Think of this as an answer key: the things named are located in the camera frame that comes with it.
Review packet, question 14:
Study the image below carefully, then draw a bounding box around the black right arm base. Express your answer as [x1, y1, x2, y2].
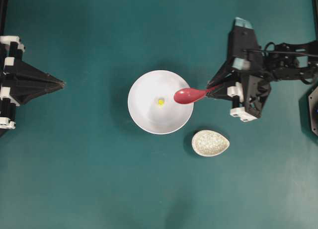
[299, 83, 318, 141]

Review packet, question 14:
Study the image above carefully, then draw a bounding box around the black frame rail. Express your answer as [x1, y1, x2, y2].
[312, 0, 318, 39]
[0, 0, 8, 36]

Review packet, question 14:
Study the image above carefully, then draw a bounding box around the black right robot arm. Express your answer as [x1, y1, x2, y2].
[206, 17, 318, 122]

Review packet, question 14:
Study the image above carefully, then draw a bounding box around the black frame rail right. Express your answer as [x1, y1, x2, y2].
[312, 0, 318, 39]

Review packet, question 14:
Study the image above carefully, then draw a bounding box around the speckled egg-shaped spoon rest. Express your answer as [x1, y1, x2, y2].
[191, 130, 230, 157]

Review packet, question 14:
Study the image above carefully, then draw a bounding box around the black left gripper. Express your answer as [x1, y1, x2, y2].
[0, 35, 65, 136]

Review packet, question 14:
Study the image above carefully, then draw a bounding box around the white round bowl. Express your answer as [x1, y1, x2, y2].
[127, 70, 194, 135]

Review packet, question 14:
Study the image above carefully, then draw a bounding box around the pink ceramic spoon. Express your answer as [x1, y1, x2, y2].
[173, 84, 222, 104]

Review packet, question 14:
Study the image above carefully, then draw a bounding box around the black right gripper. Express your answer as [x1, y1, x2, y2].
[206, 17, 271, 121]

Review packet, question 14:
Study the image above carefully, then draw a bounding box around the black frame rail left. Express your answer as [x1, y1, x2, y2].
[0, 0, 8, 36]

